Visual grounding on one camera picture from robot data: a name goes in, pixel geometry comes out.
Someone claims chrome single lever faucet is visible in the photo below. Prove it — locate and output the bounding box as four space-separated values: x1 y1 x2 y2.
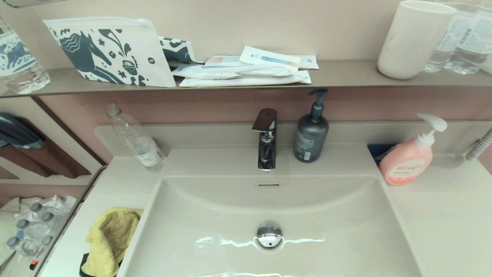
252 108 278 172

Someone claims yellow cloth black edge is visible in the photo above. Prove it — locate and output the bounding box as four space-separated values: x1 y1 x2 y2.
80 208 143 277

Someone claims chrome sink drain stopper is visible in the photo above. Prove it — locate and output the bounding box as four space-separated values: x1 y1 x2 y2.
256 222 283 249

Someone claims white ceramic sink basin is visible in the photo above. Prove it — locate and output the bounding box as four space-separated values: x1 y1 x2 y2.
117 175 423 277

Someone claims long white sachet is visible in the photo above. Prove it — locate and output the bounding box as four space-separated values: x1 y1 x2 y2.
172 64 294 80
179 70 312 88

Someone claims dark grey pump bottle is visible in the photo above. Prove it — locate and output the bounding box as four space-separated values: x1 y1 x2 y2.
294 88 329 163

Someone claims white flat sachet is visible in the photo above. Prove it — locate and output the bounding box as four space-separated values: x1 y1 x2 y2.
205 55 246 67

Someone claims white sachet blue orange print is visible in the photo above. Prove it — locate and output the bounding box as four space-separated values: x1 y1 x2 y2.
239 46 301 72

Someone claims small white sachet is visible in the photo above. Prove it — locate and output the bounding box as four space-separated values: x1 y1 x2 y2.
298 55 319 70

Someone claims empty clear plastic bottle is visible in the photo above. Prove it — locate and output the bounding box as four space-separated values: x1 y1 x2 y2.
105 103 166 173

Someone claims small white blue print pouch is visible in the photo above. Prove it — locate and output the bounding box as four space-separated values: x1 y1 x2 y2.
158 36 204 69

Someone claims white pouch blue horse print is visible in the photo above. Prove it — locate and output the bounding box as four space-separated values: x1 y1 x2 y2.
42 17 176 88

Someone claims pink pump soap bottle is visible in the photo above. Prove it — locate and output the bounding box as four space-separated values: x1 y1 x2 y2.
379 113 448 186

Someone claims brown fabric holder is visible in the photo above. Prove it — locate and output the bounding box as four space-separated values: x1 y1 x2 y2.
0 117 92 179

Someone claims white plastic cup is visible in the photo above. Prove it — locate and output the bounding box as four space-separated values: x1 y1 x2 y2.
377 0 457 80

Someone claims water bottle white label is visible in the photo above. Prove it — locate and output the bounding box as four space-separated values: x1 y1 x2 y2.
423 0 481 73
445 0 492 75

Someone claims dark grey hair dryer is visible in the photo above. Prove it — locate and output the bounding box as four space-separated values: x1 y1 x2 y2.
0 112 46 150

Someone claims water bottle blue print label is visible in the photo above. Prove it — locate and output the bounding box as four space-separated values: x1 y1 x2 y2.
0 15 51 95

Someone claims grey brown wall shelf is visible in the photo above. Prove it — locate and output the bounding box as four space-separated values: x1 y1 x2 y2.
0 59 492 98

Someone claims white corrugated hose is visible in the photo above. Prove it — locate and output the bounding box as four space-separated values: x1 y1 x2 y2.
465 128 492 161

